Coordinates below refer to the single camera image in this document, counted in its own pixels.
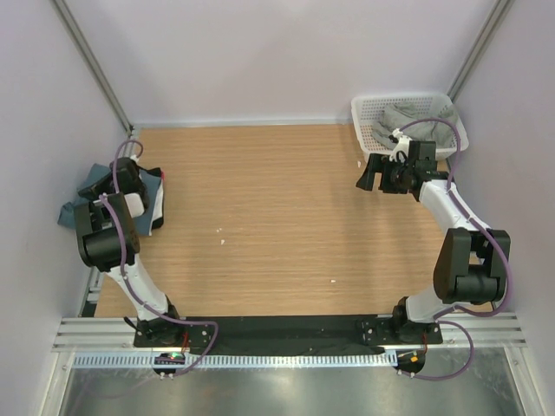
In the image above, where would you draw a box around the aluminium right corner post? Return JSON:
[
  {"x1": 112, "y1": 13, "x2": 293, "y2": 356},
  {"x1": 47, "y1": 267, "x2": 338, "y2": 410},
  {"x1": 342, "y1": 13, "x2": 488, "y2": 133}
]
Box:
[{"x1": 447, "y1": 0, "x2": 515, "y2": 102}]

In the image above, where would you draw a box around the slotted grey cable duct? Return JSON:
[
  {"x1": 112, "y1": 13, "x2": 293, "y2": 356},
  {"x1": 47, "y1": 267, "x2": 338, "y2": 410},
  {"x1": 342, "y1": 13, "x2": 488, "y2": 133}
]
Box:
[{"x1": 72, "y1": 350, "x2": 397, "y2": 370}]

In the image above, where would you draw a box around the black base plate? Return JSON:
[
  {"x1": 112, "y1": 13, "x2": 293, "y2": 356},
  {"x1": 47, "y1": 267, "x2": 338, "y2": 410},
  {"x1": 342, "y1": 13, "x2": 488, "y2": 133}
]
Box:
[{"x1": 126, "y1": 315, "x2": 442, "y2": 356}]

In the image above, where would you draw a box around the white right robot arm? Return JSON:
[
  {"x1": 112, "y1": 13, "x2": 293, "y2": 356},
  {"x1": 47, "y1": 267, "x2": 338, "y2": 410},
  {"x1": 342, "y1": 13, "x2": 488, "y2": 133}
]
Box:
[{"x1": 356, "y1": 138, "x2": 512, "y2": 344}]

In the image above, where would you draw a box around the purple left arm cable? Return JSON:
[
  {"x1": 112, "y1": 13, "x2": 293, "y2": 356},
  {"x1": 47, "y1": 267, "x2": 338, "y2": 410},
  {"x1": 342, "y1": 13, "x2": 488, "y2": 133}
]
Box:
[{"x1": 99, "y1": 138, "x2": 220, "y2": 379}]

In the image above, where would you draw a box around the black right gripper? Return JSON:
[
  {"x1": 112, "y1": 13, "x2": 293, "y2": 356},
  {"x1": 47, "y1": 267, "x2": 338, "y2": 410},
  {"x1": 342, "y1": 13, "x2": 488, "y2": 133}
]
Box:
[{"x1": 356, "y1": 153, "x2": 415, "y2": 195}]

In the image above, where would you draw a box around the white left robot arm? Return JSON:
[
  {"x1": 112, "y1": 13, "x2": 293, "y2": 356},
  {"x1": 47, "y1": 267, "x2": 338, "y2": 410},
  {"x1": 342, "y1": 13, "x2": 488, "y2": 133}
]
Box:
[{"x1": 72, "y1": 157, "x2": 184, "y2": 347}]

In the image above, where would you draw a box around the white plastic basket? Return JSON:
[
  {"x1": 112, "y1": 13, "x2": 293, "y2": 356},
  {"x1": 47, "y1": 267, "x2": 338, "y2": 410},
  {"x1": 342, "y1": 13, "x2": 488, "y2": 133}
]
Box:
[{"x1": 351, "y1": 92, "x2": 469, "y2": 160}]

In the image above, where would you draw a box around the aluminium corner post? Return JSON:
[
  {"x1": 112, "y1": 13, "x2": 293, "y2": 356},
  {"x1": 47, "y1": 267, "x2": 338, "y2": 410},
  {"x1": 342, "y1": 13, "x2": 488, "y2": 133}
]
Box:
[
  {"x1": 50, "y1": 0, "x2": 134, "y2": 136},
  {"x1": 447, "y1": 0, "x2": 515, "y2": 102}
]

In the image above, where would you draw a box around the aluminium left corner post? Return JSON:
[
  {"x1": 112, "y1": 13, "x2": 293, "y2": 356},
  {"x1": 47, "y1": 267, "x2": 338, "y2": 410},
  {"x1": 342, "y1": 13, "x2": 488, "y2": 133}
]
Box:
[{"x1": 50, "y1": 0, "x2": 134, "y2": 136}]

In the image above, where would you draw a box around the blue t shirt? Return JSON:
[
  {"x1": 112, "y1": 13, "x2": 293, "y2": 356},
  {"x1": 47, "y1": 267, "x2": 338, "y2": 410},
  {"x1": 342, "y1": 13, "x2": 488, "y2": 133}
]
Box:
[{"x1": 57, "y1": 163, "x2": 165, "y2": 236}]

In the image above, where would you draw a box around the folded black t shirt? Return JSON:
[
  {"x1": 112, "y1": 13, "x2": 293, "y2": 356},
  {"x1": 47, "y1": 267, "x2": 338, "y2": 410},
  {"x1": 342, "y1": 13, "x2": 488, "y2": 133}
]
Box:
[{"x1": 138, "y1": 166, "x2": 167, "y2": 237}]

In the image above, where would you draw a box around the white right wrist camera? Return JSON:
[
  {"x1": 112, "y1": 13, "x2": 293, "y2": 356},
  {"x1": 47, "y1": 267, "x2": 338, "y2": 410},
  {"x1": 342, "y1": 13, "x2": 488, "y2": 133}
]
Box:
[{"x1": 389, "y1": 128, "x2": 412, "y2": 163}]

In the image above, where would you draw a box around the folded white t shirt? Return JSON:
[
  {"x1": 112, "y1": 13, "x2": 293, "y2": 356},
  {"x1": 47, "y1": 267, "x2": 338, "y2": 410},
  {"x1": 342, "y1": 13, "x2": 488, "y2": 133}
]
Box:
[{"x1": 142, "y1": 175, "x2": 167, "y2": 231}]

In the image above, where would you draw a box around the grey t shirt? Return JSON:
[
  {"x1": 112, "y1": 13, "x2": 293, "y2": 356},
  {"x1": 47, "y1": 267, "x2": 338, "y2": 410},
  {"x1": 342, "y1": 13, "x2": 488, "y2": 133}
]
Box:
[{"x1": 372, "y1": 102, "x2": 460, "y2": 150}]

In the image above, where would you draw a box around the aluminium front rail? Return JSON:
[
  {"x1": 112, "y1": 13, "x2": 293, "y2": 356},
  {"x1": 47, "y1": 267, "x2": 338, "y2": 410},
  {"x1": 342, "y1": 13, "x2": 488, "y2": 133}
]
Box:
[{"x1": 52, "y1": 312, "x2": 526, "y2": 351}]

